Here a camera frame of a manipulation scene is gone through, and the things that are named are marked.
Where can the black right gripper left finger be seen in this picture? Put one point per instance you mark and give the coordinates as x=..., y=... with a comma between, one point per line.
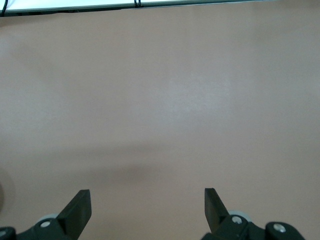
x=72, y=215

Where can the black table edge rail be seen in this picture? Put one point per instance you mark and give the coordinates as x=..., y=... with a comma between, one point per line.
x=75, y=10

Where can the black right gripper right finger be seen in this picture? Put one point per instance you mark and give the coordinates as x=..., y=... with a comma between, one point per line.
x=217, y=215

